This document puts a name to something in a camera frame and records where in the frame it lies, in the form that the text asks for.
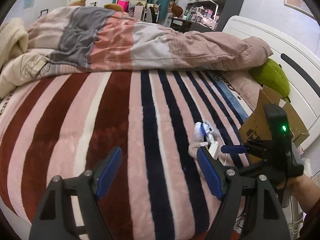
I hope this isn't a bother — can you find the tall grey bookshelf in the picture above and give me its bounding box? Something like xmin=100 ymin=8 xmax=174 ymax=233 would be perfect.
xmin=184 ymin=0 xmax=251 ymax=32

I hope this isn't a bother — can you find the cream fluffy blanket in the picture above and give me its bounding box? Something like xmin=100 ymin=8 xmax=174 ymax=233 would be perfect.
xmin=0 ymin=18 xmax=49 ymax=99

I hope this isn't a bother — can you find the framed wall picture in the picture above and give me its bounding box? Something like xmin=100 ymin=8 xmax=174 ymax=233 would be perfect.
xmin=284 ymin=0 xmax=314 ymax=18

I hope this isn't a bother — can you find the bright pink bag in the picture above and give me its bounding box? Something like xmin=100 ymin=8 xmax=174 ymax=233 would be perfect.
xmin=117 ymin=1 xmax=129 ymax=12

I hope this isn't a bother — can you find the pink grey patchwork quilt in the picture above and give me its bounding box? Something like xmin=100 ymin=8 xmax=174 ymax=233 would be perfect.
xmin=27 ymin=7 xmax=272 ymax=72

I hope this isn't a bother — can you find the person's right hand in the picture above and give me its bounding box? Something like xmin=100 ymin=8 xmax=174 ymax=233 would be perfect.
xmin=276 ymin=174 xmax=310 ymax=192

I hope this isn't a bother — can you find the brown plush toy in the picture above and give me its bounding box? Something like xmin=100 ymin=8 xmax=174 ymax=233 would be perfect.
xmin=168 ymin=2 xmax=183 ymax=17

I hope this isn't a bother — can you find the green plush toy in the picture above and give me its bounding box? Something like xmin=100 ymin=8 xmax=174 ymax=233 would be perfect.
xmin=248 ymin=59 xmax=291 ymax=102

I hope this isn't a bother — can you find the brown cardboard box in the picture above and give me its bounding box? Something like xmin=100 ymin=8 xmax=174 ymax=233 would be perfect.
xmin=239 ymin=86 xmax=309 ymax=147

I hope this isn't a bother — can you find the striped plush blanket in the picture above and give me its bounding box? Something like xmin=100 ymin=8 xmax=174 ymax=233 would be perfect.
xmin=1 ymin=70 xmax=247 ymax=239

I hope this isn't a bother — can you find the yellow white shelf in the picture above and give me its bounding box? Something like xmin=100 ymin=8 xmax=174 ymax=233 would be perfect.
xmin=117 ymin=0 xmax=153 ymax=21

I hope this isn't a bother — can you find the white headboard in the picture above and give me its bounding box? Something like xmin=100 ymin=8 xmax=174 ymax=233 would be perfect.
xmin=223 ymin=16 xmax=319 ymax=153

